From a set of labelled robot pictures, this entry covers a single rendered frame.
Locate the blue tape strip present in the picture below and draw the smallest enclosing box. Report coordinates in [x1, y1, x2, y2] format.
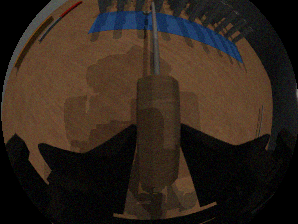
[88, 11, 242, 63]

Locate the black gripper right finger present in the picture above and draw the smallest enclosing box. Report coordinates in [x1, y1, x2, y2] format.
[180, 123, 270, 208]

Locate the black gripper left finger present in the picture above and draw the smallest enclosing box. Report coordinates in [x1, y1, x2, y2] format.
[37, 124, 137, 214]

